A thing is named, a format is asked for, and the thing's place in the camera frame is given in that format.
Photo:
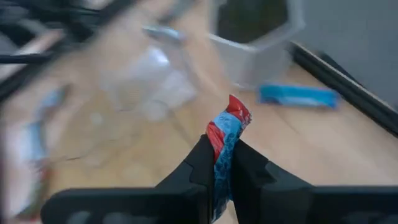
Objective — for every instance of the green brown granola bar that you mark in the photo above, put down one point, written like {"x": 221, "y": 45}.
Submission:
{"x": 34, "y": 137}

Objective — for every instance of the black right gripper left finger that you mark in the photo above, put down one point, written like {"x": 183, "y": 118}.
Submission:
{"x": 174, "y": 205}

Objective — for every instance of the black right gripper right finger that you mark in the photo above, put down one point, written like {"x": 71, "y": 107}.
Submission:
{"x": 280, "y": 205}

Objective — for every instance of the white hexagonal plant pot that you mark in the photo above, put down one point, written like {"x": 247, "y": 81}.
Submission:
{"x": 255, "y": 62}

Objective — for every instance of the black aluminium table frame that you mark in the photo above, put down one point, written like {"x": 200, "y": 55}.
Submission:
{"x": 342, "y": 84}

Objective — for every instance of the blue red granola bar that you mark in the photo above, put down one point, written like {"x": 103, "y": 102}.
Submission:
{"x": 228, "y": 130}
{"x": 298, "y": 96}

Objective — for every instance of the clear plastic bin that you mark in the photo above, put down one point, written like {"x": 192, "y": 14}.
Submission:
{"x": 149, "y": 81}

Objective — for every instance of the silver blue granola bar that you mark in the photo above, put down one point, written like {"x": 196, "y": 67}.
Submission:
{"x": 163, "y": 33}

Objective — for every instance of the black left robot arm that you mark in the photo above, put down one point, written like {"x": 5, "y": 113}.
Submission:
{"x": 77, "y": 15}

